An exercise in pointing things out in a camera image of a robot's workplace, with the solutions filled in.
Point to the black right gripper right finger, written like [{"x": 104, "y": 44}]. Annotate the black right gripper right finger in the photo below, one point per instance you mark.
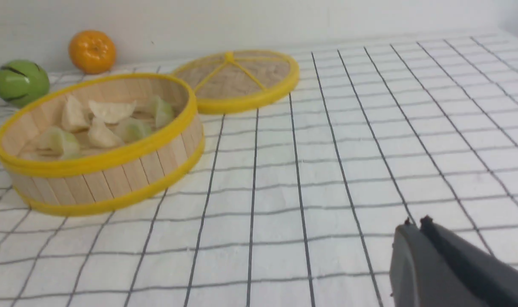
[{"x": 490, "y": 280}]

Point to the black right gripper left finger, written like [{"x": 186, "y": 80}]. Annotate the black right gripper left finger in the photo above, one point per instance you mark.
[{"x": 419, "y": 275}]

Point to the green dumpling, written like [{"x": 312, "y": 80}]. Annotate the green dumpling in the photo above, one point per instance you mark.
[
  {"x": 59, "y": 142},
  {"x": 162, "y": 112},
  {"x": 132, "y": 130}
]

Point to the white plain dumpling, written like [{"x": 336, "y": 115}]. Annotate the white plain dumpling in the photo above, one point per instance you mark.
[{"x": 112, "y": 113}]

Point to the woven bamboo steamer lid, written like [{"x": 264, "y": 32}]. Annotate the woven bamboo steamer lid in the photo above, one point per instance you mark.
[{"x": 239, "y": 81}]

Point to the bamboo steamer tray yellow rim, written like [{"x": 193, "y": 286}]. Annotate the bamboo steamer tray yellow rim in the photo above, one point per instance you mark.
[{"x": 110, "y": 180}]

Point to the orange mandarin fruit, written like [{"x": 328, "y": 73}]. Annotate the orange mandarin fruit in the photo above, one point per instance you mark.
[{"x": 92, "y": 52}]

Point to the green ball black stripes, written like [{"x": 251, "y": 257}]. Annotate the green ball black stripes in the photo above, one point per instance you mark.
[{"x": 22, "y": 82}]

